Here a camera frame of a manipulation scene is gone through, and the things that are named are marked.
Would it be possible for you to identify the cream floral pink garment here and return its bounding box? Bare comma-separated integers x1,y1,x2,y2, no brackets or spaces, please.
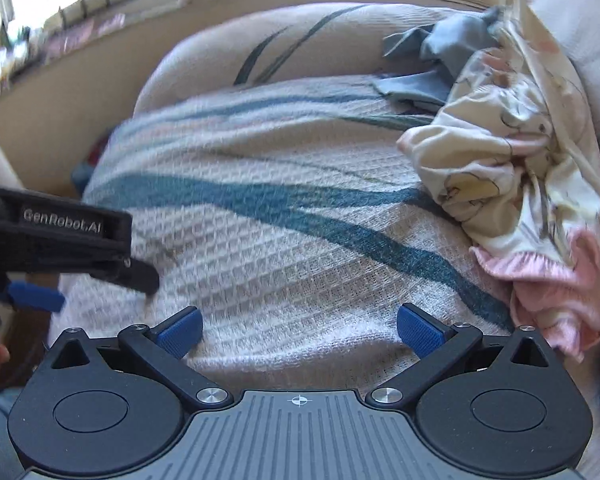
398,0,600,359

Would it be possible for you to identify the light blue sweatshirt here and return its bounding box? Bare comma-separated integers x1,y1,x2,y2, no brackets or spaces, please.
374,6,501,114

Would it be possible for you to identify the beige waffle sofa cover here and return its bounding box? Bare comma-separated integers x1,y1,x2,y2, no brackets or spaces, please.
47,0,600,480

